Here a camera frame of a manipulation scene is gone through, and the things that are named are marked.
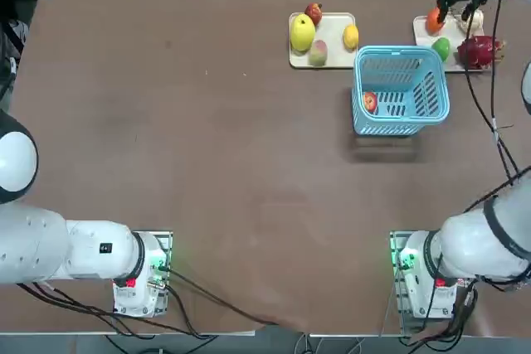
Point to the red apple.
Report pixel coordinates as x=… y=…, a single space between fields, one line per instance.
x=370 y=102

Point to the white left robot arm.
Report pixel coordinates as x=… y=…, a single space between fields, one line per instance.
x=83 y=246

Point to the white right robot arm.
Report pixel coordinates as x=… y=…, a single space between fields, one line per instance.
x=469 y=246

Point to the orange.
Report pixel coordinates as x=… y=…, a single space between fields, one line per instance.
x=432 y=22

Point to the cream plastic tray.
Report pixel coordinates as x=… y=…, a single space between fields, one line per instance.
x=421 y=39
x=332 y=26

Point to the light blue plastic basket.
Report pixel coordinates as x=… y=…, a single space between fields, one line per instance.
x=394 y=52

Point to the yellow lemon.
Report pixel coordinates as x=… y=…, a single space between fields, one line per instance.
x=351 y=37

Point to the pale cream pear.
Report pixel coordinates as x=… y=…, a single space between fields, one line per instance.
x=478 y=20

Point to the red dragon fruit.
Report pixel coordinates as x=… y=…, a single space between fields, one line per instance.
x=479 y=51

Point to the red pomegranate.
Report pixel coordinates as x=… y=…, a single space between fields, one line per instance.
x=314 y=13

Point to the pink green peach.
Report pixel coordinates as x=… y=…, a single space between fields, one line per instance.
x=318 y=53

